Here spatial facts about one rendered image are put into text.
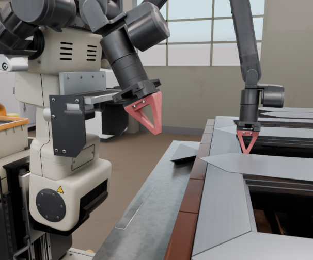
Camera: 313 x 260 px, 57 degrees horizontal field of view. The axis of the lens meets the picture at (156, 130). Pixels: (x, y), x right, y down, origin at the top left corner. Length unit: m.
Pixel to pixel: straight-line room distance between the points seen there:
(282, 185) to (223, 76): 3.91
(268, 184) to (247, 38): 0.43
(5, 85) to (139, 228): 4.69
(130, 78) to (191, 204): 0.30
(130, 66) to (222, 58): 4.10
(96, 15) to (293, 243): 0.50
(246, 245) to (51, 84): 0.62
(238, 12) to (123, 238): 0.71
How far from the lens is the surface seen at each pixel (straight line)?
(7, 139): 1.11
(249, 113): 0.94
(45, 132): 0.90
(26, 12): 0.64
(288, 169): 0.84
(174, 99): 4.80
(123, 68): 0.54
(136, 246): 0.77
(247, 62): 0.93
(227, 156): 0.90
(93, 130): 4.42
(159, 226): 0.85
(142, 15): 0.54
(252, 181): 0.77
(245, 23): 0.94
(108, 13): 0.56
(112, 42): 0.55
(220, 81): 4.63
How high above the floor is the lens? 1.12
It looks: 12 degrees down
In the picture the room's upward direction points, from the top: straight up
